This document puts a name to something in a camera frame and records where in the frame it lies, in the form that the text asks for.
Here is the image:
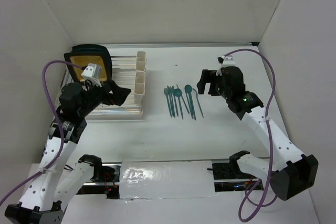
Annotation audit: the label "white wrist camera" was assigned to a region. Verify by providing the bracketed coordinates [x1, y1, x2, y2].
[216, 55, 236, 76]
[81, 63, 102, 87]

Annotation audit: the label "dark teal plate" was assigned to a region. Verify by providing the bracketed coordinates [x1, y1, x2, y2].
[71, 44, 109, 55]

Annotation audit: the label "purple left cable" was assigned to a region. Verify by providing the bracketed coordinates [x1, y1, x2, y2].
[0, 60, 86, 204]

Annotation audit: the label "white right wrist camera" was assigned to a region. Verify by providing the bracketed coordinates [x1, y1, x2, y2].
[216, 55, 236, 76]

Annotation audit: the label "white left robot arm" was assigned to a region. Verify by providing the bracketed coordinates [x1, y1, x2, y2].
[5, 81, 131, 223]

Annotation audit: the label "white taped cover panel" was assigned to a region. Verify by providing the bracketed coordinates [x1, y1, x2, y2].
[119, 161, 216, 199]

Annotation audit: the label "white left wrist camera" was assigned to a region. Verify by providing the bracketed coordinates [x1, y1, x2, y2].
[81, 63, 102, 87]

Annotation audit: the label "white utensil holder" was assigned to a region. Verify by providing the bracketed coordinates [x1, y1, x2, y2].
[134, 51, 146, 105]

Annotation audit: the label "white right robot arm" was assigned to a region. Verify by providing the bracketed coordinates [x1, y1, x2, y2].
[196, 66, 319, 201]

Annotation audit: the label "clear plastic dish rack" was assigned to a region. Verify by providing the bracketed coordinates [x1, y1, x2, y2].
[57, 52, 131, 119]

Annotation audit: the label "yellow square plate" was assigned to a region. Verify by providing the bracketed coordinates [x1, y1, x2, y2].
[64, 51, 112, 82]

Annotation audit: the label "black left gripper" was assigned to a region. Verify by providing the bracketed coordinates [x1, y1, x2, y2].
[78, 77, 131, 117]

